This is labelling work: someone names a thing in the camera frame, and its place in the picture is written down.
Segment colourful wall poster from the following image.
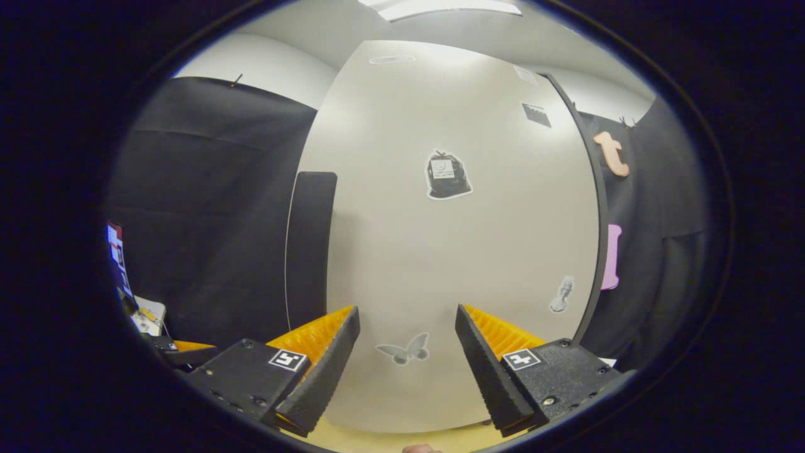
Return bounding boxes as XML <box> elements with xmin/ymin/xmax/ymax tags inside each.
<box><xmin>106</xmin><ymin>220</ymin><xmax>134</xmax><ymax>298</ymax></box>

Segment white paper sheets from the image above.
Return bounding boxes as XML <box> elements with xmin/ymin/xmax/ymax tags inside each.
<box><xmin>129</xmin><ymin>296</ymin><xmax>167</xmax><ymax>337</ymax></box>

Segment large ceiling light panel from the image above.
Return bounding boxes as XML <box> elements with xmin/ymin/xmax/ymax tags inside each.
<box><xmin>358</xmin><ymin>0</ymin><xmax>524</xmax><ymax>23</ymax></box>

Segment light grey cabinet door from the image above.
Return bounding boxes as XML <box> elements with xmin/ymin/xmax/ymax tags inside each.
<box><xmin>285</xmin><ymin>40</ymin><xmax>604</xmax><ymax>435</ymax></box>

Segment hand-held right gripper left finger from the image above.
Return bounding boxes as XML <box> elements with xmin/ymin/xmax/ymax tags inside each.
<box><xmin>182</xmin><ymin>306</ymin><xmax>362</xmax><ymax>438</ymax></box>

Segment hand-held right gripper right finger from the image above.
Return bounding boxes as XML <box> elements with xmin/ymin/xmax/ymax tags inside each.
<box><xmin>455</xmin><ymin>304</ymin><xmax>636</xmax><ymax>438</ymax></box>

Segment black backdrop cloth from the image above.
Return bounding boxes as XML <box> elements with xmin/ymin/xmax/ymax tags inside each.
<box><xmin>104</xmin><ymin>77</ymin><xmax>711</xmax><ymax>372</ymax></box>

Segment black door handle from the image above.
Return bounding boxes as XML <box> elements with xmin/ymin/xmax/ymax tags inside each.
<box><xmin>286</xmin><ymin>171</ymin><xmax>338</xmax><ymax>331</ymax></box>

